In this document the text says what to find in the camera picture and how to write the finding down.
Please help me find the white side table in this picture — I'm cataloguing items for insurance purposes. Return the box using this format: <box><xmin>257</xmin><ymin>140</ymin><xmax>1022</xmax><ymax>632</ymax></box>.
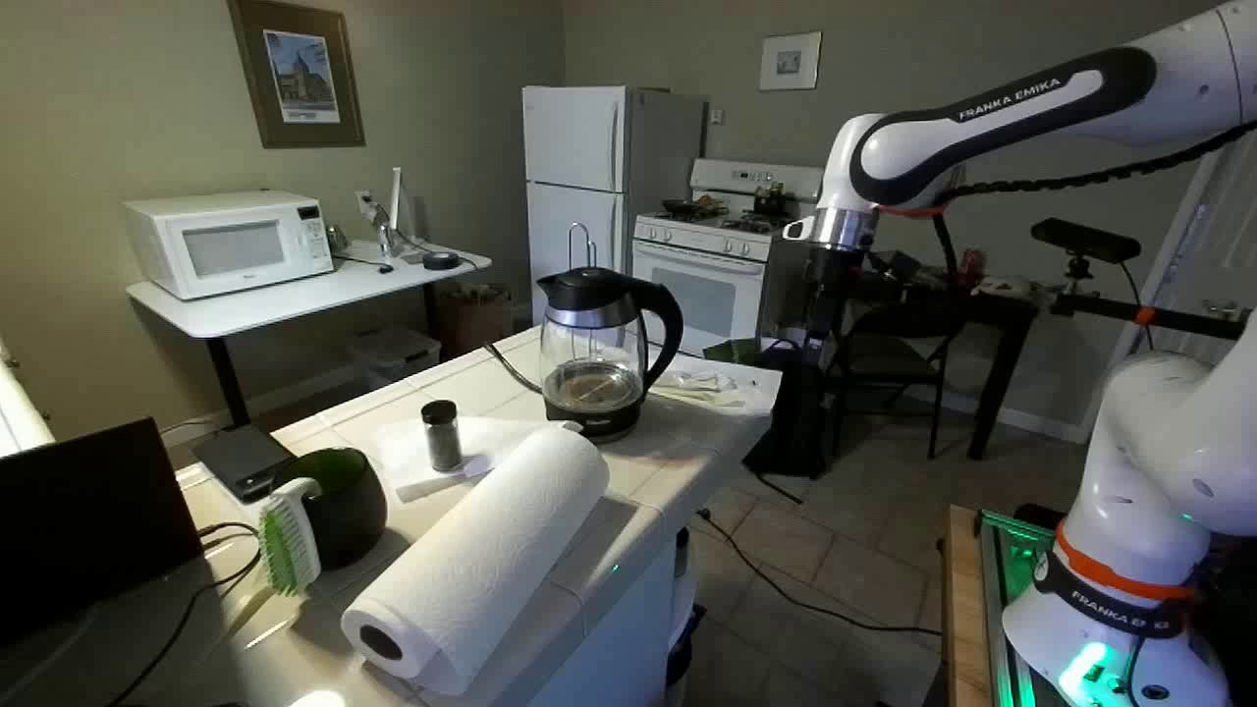
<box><xmin>129</xmin><ymin>251</ymin><xmax>489</xmax><ymax>428</ymax></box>

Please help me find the paper sheet on counter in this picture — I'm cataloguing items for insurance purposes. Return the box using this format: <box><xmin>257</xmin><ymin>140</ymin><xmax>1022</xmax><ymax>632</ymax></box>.
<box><xmin>652</xmin><ymin>358</ymin><xmax>776</xmax><ymax>416</ymax></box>

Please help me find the framed picture brown frame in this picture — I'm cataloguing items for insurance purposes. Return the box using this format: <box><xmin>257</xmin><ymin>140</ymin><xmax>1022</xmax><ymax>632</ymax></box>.
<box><xmin>226</xmin><ymin>0</ymin><xmax>366</xmax><ymax>150</ymax></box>

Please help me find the white refrigerator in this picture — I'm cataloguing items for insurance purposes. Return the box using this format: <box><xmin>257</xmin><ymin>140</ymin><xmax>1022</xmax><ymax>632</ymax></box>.
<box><xmin>521</xmin><ymin>87</ymin><xmax>704</xmax><ymax>310</ymax></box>

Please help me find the white microwave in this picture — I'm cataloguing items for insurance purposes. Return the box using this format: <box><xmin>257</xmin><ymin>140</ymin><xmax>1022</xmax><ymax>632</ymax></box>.
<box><xmin>127</xmin><ymin>192</ymin><xmax>332</xmax><ymax>298</ymax></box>

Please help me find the black camera on tripod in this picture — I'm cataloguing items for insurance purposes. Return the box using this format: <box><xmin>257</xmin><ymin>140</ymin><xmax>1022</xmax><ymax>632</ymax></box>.
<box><xmin>1027</xmin><ymin>214</ymin><xmax>1144</xmax><ymax>295</ymax></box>

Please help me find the white stove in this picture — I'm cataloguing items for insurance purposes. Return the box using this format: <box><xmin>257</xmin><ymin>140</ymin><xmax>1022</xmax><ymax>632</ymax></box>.
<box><xmin>631</xmin><ymin>158</ymin><xmax>820</xmax><ymax>352</ymax></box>

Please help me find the black laptop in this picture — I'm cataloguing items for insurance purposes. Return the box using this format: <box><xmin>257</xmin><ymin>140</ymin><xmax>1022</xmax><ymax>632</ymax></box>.
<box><xmin>0</xmin><ymin>418</ymin><xmax>199</xmax><ymax>642</ymax></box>

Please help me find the dark wooden table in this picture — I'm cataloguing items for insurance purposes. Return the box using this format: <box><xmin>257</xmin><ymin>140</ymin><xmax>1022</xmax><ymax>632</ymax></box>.
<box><xmin>855</xmin><ymin>270</ymin><xmax>1035</xmax><ymax>458</ymax></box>

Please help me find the small white framed picture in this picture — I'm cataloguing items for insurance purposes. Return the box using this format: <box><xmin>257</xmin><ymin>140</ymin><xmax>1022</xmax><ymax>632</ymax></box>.
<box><xmin>759</xmin><ymin>31</ymin><xmax>820</xmax><ymax>88</ymax></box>

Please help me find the glass electric kettle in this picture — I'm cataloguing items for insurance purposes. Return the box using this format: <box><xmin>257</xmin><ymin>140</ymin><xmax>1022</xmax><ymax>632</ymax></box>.
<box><xmin>539</xmin><ymin>267</ymin><xmax>684</xmax><ymax>439</ymax></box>

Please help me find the white paper towel roll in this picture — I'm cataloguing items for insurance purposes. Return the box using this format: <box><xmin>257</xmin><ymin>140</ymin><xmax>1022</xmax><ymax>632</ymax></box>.
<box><xmin>341</xmin><ymin>428</ymin><xmax>607</xmax><ymax>693</ymax></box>

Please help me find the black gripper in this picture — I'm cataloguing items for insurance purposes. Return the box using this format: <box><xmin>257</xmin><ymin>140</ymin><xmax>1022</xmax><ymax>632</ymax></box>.
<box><xmin>743</xmin><ymin>248</ymin><xmax>849</xmax><ymax>476</ymax></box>

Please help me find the black floor cable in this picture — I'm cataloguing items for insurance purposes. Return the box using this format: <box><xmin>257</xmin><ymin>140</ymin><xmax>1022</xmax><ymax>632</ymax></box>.
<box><xmin>691</xmin><ymin>466</ymin><xmax>949</xmax><ymax>642</ymax></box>

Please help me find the black tablet device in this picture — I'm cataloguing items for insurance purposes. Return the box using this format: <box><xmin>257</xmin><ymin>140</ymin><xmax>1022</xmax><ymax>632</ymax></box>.
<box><xmin>193</xmin><ymin>422</ymin><xmax>290</xmax><ymax>504</ymax></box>

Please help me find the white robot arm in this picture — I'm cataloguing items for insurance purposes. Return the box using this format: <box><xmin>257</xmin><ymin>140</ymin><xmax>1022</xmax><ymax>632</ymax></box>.
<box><xmin>789</xmin><ymin>0</ymin><xmax>1257</xmax><ymax>707</ymax></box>

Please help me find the green white bottle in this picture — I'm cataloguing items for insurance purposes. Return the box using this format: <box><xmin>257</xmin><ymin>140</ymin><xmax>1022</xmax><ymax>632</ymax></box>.
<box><xmin>257</xmin><ymin>476</ymin><xmax>320</xmax><ymax>591</ymax></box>

